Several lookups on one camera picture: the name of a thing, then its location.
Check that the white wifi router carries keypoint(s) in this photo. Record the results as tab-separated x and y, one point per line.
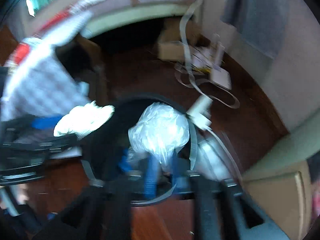
220	77

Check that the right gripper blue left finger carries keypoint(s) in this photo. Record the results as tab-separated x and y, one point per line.
151	177

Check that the pink checkered tablecloth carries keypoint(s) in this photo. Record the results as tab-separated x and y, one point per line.
40	85

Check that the bed with floral cover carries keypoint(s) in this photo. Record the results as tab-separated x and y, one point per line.
120	2

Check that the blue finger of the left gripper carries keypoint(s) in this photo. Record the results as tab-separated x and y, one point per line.
42	123

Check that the gray curtain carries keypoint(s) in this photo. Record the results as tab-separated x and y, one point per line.
261	23

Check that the cardboard box under bed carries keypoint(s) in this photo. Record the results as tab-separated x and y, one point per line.
169	44

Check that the white paper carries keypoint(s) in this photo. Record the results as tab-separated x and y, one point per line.
83	120

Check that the black round trash bin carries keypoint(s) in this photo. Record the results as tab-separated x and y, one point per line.
104	148

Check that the white power strip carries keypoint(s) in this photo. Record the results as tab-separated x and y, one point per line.
199	112

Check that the clear plastic bag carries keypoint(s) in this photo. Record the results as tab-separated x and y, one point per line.
160	131

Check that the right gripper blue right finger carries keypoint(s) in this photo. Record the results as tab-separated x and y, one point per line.
179	168

